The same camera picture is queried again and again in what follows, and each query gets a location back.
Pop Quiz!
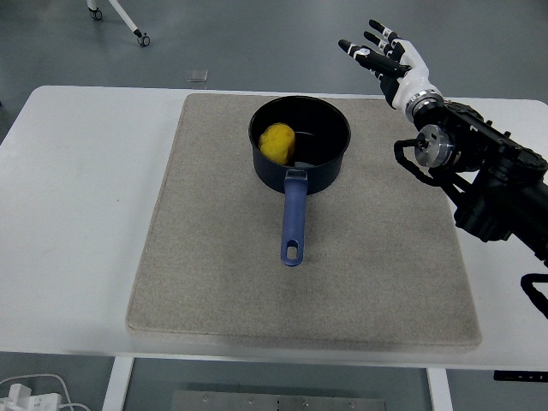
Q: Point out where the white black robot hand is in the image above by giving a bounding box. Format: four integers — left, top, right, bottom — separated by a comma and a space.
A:
337, 18, 441, 110

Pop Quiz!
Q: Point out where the yellow potato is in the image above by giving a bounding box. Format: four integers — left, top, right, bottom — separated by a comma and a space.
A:
258, 122, 297, 165

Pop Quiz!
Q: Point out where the beige fabric mat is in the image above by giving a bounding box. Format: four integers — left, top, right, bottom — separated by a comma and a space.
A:
125, 92, 484, 347

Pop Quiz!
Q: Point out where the white wheeled stand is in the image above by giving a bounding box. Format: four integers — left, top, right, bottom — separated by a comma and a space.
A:
85, 0, 152, 47

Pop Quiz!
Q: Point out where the white table leg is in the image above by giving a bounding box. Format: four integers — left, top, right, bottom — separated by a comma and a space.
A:
426, 366, 454, 411
101, 355, 134, 411

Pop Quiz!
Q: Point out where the black table control box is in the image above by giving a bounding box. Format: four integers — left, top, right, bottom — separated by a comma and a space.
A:
493, 370, 548, 382

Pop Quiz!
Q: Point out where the grey metal plate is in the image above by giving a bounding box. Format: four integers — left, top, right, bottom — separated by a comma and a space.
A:
170, 390, 389, 411

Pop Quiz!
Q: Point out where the white power strip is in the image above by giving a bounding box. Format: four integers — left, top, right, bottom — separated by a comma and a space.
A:
0, 383, 63, 411

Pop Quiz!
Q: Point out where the blue pot with handle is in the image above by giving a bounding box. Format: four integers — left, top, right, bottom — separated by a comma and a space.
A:
248, 95, 353, 267

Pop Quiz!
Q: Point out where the white cable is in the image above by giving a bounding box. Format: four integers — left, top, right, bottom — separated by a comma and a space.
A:
0, 373, 89, 411

